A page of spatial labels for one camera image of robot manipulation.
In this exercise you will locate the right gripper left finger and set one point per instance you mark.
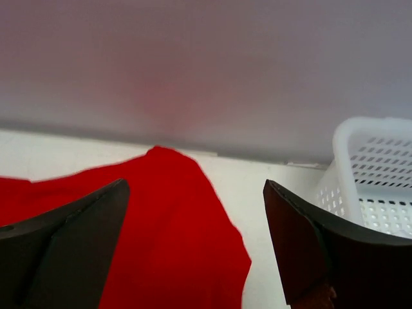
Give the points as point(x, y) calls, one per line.
point(61, 259)

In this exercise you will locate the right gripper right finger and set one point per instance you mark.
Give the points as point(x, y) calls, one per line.
point(325, 261)

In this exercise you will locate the red t shirt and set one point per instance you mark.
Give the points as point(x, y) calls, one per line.
point(177, 247)

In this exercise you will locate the white plastic basket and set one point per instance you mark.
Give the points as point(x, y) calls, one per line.
point(369, 179)

